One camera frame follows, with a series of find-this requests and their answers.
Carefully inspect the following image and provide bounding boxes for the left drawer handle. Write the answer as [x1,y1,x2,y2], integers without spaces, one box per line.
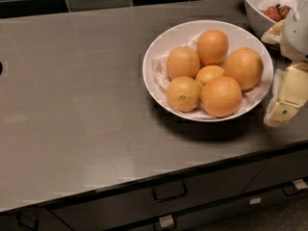
[15,211,39,231]

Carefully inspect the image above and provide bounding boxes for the right drawer handle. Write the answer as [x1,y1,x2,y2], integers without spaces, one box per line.
[282,179,308,196]

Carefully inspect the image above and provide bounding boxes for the white drawer label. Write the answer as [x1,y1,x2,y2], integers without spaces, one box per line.
[249,197,262,205]

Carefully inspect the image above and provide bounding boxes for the small centre orange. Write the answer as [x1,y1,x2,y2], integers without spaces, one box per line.
[195,65,224,86]

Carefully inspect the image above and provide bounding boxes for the white bowl with oranges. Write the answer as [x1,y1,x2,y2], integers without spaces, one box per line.
[142,20,273,122]

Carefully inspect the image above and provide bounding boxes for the red strawberries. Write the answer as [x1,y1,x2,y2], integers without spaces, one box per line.
[264,4,292,22]

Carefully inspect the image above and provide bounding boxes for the white paper towel liner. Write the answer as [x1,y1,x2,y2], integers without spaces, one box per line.
[143,31,273,122]

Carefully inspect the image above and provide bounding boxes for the large orange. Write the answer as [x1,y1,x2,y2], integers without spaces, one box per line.
[223,47,264,91]

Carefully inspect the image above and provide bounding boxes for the left upper orange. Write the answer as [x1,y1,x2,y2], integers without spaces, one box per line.
[167,46,200,80]

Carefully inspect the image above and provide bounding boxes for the front right orange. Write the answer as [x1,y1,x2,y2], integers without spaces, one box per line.
[200,76,242,117]

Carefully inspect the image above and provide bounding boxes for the front left orange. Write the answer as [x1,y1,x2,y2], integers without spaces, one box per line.
[167,76,202,113]

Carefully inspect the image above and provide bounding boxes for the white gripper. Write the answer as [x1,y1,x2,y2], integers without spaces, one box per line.
[261,0,308,127]

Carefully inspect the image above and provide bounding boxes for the top orange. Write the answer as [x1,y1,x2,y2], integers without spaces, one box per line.
[196,30,229,65]

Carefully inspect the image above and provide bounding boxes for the white bowl with strawberries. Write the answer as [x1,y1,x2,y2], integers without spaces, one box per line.
[244,0,299,38]

